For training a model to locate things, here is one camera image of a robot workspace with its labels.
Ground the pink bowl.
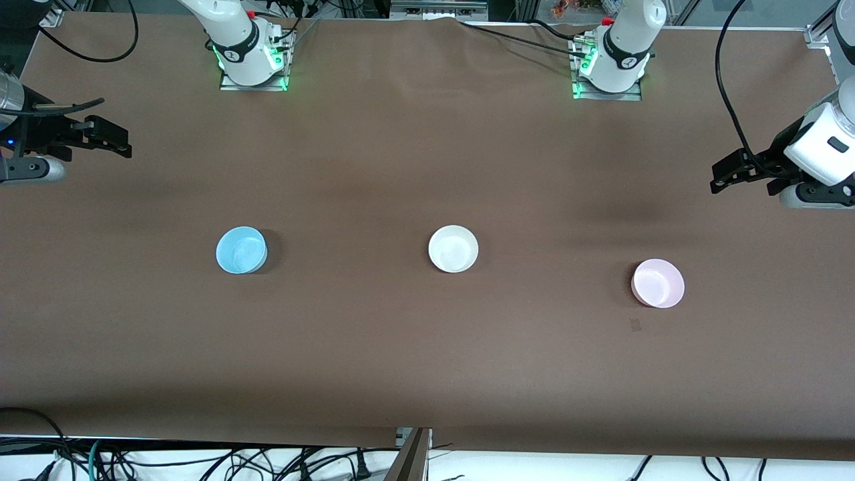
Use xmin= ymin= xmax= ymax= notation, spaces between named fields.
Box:
xmin=631 ymin=259 xmax=685 ymax=309

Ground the light blue bowl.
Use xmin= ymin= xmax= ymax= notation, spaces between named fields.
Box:
xmin=215 ymin=226 xmax=269 ymax=275

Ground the white bowl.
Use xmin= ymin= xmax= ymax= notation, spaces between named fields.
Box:
xmin=427 ymin=224 xmax=480 ymax=274

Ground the brown table cover sheet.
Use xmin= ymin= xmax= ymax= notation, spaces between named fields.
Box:
xmin=0 ymin=12 xmax=855 ymax=462

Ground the grey power strip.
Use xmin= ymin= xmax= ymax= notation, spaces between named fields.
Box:
xmin=390 ymin=0 xmax=489 ymax=19

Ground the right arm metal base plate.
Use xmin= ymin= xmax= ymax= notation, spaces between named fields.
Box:
xmin=219 ymin=28 xmax=295 ymax=92

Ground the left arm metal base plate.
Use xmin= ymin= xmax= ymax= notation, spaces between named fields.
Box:
xmin=570 ymin=32 xmax=645 ymax=102

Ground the short black base cable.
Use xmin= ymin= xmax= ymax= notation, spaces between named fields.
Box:
xmin=531 ymin=19 xmax=596 ymax=42

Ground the long black base cable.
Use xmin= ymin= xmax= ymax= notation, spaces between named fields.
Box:
xmin=458 ymin=21 xmax=590 ymax=59

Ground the black looped floor cable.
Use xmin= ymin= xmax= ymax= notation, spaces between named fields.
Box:
xmin=0 ymin=406 xmax=74 ymax=481

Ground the green cable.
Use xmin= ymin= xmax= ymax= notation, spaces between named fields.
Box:
xmin=88 ymin=439 xmax=109 ymax=481

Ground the aluminium table frame post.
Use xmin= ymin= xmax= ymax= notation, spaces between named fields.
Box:
xmin=384 ymin=428 xmax=434 ymax=481

